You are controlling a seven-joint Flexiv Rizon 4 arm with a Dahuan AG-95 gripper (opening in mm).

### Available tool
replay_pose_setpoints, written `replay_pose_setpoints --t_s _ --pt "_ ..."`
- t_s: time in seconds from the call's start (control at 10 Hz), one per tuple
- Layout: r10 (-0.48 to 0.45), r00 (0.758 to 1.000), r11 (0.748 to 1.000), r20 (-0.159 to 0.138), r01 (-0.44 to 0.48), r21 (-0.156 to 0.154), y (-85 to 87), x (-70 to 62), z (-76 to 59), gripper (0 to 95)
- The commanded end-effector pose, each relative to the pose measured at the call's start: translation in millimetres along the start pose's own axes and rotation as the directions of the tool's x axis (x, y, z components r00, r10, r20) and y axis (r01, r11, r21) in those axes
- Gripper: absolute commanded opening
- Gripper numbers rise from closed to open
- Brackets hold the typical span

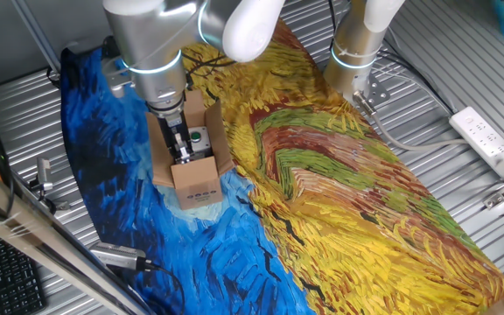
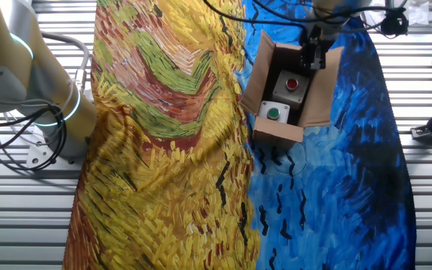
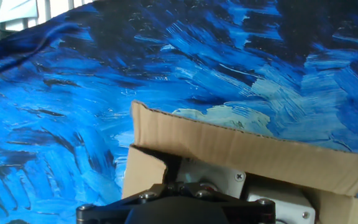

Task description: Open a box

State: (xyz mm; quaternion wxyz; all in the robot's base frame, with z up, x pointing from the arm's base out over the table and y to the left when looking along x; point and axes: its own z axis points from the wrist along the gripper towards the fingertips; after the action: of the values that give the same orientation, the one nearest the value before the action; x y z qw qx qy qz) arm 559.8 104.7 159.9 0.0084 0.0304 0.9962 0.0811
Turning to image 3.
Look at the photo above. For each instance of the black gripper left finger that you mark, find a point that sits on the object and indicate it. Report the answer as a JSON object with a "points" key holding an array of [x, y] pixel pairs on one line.
{"points": [[104, 214]]}

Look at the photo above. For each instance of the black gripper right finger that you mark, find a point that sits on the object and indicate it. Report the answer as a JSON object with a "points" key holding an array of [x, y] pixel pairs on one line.
{"points": [[250, 214]]}

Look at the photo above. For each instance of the brown cardboard box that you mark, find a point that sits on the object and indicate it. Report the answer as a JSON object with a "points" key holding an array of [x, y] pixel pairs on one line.
{"points": [[244, 149]]}

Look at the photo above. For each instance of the Van Gogh wheatfield print cloth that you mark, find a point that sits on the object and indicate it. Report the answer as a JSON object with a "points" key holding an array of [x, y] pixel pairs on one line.
{"points": [[73, 109]]}

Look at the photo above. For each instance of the white crumpled sheet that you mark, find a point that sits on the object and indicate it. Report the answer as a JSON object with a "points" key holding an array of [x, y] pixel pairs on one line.
{"points": [[11, 9]]}

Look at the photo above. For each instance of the white push-button switch box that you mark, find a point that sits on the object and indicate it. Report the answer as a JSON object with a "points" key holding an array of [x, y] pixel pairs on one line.
{"points": [[291, 202]]}

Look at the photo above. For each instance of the white red-button switch box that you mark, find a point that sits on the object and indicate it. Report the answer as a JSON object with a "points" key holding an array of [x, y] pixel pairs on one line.
{"points": [[219, 175]]}

